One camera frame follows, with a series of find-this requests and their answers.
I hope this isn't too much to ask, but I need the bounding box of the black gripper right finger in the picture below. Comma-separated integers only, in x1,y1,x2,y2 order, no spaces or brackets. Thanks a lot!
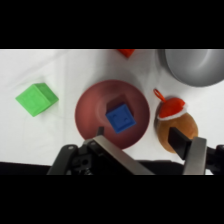
167,126,224,175

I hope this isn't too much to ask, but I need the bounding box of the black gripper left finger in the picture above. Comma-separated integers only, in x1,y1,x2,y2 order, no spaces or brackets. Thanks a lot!
46,125,155,175

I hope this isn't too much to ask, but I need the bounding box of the blue cube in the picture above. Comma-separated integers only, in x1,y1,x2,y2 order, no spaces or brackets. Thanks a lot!
105,103,137,135

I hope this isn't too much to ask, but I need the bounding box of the grey bowl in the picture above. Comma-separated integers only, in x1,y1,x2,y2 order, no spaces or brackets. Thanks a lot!
157,49,224,88

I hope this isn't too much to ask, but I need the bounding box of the green cube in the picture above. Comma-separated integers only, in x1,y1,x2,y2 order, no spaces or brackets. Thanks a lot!
14,82,60,118

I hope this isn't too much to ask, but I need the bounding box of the red cube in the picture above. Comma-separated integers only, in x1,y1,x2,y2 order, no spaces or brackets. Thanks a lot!
116,49,136,59

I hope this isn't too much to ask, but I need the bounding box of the brown plush toy red hat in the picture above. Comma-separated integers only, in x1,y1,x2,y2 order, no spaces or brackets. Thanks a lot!
152,88,199,154

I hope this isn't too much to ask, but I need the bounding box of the pink red plate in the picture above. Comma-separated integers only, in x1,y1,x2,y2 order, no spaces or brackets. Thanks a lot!
74,79,151,150

